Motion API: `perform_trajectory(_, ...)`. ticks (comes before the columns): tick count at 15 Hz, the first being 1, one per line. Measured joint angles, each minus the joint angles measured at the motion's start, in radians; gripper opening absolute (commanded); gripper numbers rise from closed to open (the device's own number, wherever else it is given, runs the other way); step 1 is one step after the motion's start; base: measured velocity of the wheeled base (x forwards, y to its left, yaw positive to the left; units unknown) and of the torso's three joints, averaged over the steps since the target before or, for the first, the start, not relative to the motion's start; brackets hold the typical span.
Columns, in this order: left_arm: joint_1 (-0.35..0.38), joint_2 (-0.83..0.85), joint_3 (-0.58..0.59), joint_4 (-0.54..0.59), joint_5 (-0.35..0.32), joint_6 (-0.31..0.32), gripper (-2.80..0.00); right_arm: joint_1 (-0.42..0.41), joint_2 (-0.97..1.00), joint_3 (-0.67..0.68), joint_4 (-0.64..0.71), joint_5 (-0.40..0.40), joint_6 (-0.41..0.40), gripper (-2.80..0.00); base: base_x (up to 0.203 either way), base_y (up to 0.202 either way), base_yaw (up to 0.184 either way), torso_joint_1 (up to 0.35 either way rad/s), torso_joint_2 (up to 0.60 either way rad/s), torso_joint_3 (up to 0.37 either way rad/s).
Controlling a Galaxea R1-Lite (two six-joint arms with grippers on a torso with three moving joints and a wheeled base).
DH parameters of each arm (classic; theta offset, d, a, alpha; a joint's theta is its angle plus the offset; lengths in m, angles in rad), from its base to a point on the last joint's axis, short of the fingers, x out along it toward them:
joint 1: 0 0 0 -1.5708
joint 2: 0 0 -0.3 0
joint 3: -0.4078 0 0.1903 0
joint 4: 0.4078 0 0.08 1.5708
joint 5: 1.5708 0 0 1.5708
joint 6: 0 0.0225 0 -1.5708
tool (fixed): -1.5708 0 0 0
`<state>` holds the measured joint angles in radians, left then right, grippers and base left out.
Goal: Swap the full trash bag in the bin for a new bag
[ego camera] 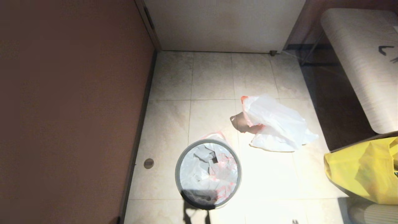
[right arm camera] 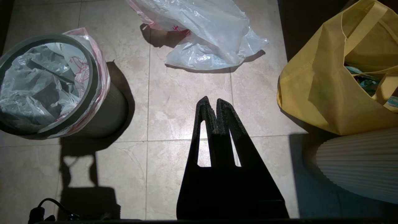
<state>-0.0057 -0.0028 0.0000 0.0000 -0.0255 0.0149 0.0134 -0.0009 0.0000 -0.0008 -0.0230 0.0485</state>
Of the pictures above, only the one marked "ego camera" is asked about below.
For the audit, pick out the white red-printed plastic bag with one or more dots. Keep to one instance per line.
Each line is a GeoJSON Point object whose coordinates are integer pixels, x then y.
{"type": "Point", "coordinates": [211, 168]}

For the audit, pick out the white red-printed trash bag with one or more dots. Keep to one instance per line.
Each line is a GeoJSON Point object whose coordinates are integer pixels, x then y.
{"type": "Point", "coordinates": [276, 124]}

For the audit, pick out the yellow plastic bag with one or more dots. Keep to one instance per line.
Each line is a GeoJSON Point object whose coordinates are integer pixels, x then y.
{"type": "Point", "coordinates": [367, 174]}

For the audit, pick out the round metal floor plate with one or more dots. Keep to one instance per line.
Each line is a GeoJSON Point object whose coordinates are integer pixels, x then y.
{"type": "Point", "coordinates": [148, 163]}

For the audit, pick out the small metal door stop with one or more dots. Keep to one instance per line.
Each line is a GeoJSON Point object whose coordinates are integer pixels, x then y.
{"type": "Point", "coordinates": [273, 53]}

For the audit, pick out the beige striped cushion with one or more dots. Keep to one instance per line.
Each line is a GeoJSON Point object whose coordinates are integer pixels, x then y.
{"type": "Point", "coordinates": [370, 215]}

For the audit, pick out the dark metal bench frame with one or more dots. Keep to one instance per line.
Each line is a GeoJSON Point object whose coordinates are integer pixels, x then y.
{"type": "Point", "coordinates": [295, 46]}

